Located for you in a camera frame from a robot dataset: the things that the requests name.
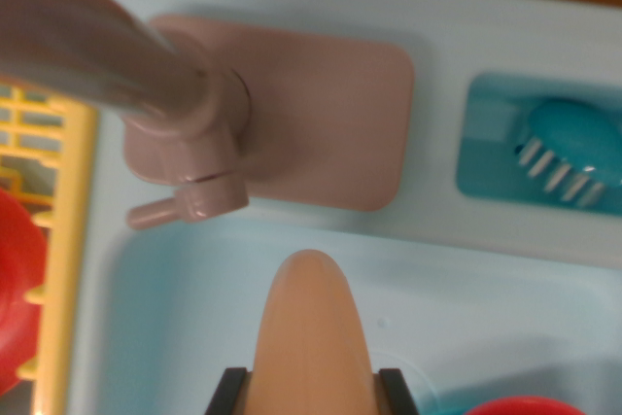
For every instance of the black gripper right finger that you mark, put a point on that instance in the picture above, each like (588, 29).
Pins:
(396, 393)

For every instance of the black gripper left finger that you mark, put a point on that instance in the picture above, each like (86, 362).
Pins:
(228, 393)

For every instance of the cream toy detergent bottle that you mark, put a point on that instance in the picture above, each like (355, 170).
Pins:
(311, 337)

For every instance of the light blue toy sink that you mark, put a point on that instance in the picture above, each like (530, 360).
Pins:
(437, 264)

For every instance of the red toy cup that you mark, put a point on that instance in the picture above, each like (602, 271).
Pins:
(525, 407)

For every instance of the yellow dish rack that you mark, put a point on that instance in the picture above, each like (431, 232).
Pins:
(73, 220)

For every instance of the red toy plate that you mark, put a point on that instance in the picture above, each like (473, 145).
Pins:
(17, 279)

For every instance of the grey toy faucet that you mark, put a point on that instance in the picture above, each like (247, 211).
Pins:
(316, 118)

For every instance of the teal dish brush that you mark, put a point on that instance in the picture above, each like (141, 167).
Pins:
(573, 133)

